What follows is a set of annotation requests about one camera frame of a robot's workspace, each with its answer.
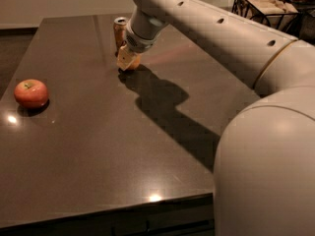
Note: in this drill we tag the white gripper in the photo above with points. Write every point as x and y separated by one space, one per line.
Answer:
140 42

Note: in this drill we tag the orange fruit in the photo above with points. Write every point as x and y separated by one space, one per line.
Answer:
135 64

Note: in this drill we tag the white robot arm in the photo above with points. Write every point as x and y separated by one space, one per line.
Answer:
264 170

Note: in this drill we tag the orange soda can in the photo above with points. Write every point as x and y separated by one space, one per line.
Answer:
119 27

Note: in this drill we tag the red apple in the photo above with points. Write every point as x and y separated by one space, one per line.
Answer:
31 94

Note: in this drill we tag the napkins in basket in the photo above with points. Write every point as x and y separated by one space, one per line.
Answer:
267 2

